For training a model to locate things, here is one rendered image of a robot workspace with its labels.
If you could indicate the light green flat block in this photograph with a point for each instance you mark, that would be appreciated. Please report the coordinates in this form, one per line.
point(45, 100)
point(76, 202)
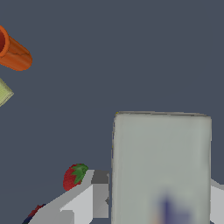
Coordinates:
point(4, 92)

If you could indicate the red strawberry green leaves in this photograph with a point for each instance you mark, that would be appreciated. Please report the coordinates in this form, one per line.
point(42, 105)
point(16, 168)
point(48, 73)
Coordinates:
point(73, 177)

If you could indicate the pale grey-green box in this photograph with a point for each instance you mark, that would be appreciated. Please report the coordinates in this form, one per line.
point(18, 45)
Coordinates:
point(160, 166)

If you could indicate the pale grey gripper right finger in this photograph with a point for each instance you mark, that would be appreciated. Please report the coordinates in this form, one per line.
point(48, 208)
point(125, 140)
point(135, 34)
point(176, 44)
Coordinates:
point(217, 204)

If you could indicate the orange terracotta cup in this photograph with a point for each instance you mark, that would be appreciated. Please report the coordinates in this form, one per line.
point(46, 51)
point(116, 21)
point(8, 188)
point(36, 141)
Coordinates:
point(14, 54)

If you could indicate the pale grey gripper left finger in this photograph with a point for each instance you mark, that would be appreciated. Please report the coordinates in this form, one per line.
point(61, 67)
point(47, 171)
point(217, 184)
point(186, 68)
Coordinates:
point(77, 201)

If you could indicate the dark blue red object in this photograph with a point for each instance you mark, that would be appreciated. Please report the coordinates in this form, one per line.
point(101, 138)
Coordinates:
point(33, 213)

